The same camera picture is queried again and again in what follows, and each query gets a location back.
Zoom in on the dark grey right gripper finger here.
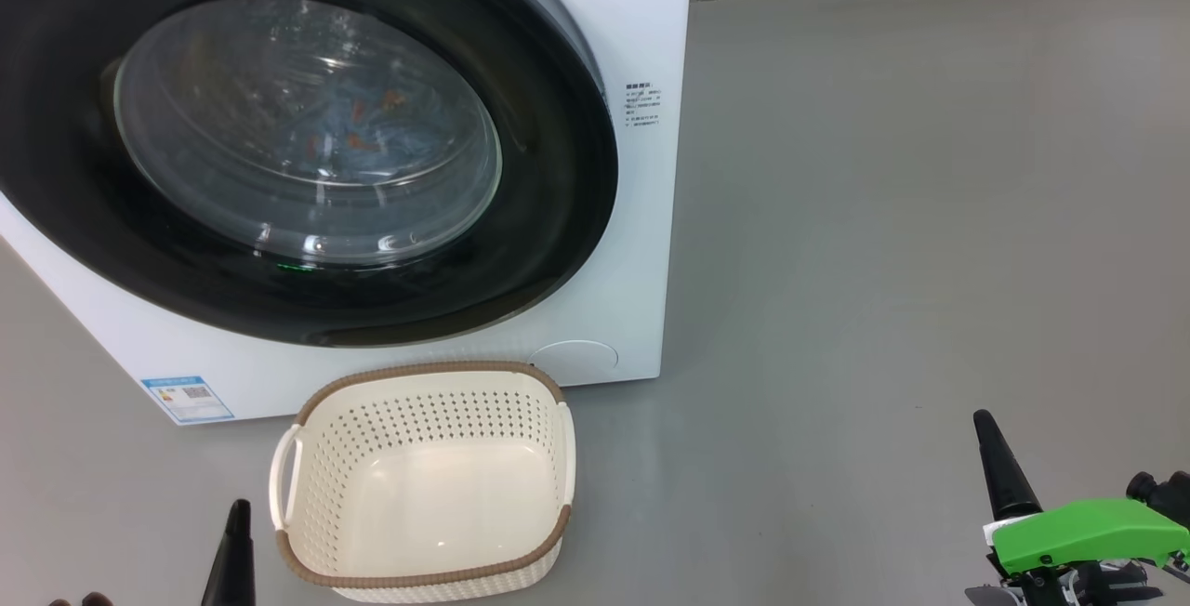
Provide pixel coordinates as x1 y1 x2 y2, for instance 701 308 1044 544
972 409 1044 524

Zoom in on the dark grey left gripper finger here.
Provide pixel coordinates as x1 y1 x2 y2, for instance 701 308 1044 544
199 498 258 606

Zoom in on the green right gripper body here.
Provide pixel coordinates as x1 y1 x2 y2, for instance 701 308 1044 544
966 496 1190 606

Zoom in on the black round washer door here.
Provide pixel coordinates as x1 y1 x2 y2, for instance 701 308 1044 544
0 0 621 349

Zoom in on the blue cartoon print garment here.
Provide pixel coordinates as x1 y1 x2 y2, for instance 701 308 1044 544
279 76 430 172

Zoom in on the cream perforated laundry basket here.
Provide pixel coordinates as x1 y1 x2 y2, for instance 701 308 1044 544
268 360 578 604

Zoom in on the white front-load washing machine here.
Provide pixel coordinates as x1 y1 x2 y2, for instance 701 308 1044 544
0 0 695 427

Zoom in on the blue energy label sticker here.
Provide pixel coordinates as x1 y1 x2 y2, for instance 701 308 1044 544
140 375 236 426

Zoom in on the round white filter cover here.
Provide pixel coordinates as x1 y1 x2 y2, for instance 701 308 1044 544
529 339 620 387

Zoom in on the small printed text label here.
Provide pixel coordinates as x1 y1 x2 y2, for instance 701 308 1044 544
624 80 664 129

